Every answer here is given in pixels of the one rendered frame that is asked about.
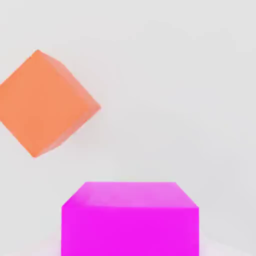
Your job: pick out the small orange cube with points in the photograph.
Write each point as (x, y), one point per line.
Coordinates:
(44, 104)

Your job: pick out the small magenta cube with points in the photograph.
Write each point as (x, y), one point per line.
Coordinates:
(130, 230)

